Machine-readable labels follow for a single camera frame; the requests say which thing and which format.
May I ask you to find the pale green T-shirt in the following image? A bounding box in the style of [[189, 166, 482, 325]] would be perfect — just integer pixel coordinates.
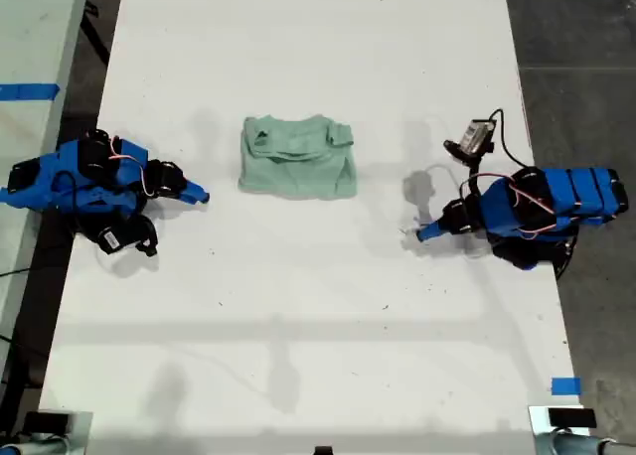
[[237, 112, 359, 201]]

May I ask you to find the black stand leg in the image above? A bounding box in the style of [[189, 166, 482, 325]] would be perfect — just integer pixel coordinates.
[[81, 0, 111, 69]]

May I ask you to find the long blue tape strip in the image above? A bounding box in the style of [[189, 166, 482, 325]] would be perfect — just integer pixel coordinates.
[[0, 83, 62, 101]]

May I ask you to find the pale side table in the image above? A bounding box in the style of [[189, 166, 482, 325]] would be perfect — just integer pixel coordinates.
[[0, 0, 91, 372]]

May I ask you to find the small black box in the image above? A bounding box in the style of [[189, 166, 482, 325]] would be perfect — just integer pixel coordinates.
[[23, 411, 71, 434], [548, 407, 597, 429]]

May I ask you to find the arm camera stalk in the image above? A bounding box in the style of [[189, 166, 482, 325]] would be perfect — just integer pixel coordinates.
[[466, 160, 486, 198]]

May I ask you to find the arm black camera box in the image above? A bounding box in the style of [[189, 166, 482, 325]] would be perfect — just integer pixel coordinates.
[[96, 215, 160, 257], [443, 118, 498, 166]]

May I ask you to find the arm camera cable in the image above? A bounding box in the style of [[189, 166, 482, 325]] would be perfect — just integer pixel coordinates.
[[489, 107, 537, 171]]

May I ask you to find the black power cable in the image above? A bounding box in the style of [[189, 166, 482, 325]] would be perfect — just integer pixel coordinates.
[[554, 226, 582, 282]]

